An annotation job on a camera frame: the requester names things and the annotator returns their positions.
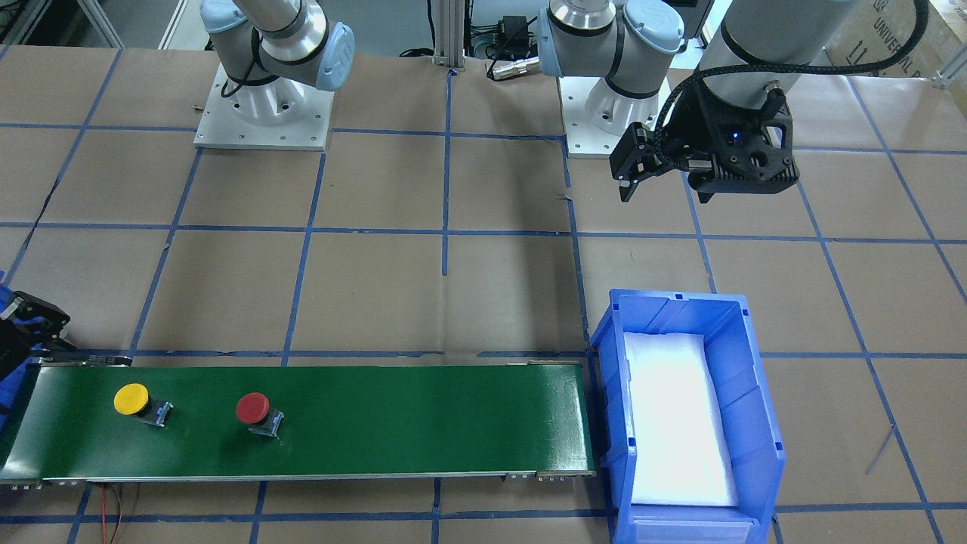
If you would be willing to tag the yellow push button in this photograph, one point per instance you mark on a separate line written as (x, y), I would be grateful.
(134, 400)

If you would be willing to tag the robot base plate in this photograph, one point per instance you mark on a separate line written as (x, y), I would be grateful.
(281, 115)
(595, 116)

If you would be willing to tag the black power adapter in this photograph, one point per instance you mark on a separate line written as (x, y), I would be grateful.
(513, 33)

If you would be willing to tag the white foam pad bin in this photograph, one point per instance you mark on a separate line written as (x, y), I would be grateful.
(683, 457)

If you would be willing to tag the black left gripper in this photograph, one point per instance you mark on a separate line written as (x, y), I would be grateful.
(693, 124)

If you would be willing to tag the red push button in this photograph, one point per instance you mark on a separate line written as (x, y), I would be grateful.
(259, 415)

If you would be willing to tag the blue plastic bin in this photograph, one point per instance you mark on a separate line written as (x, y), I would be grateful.
(750, 424)
(15, 307)

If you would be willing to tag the aluminium profile post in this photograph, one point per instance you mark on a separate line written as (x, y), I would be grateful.
(450, 32)

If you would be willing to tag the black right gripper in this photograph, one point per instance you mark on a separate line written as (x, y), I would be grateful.
(30, 316)

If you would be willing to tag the green conveyor belt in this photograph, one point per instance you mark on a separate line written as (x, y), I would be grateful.
(341, 423)

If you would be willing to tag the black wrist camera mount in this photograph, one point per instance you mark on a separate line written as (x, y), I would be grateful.
(755, 147)

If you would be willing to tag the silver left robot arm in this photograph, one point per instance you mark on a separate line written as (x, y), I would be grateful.
(631, 46)

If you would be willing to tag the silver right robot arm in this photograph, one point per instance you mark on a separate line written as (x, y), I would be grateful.
(145, 241)

